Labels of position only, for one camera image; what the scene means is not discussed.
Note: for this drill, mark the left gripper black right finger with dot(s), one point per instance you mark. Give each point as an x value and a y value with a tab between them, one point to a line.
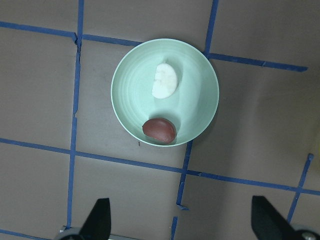
268	224

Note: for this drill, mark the white half-moon bun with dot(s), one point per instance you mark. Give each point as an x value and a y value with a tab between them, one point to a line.
165	81

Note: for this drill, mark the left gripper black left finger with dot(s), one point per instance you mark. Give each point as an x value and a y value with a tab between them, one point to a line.
97	226

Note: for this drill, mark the light green bowl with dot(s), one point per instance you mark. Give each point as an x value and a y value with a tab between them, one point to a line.
192	106

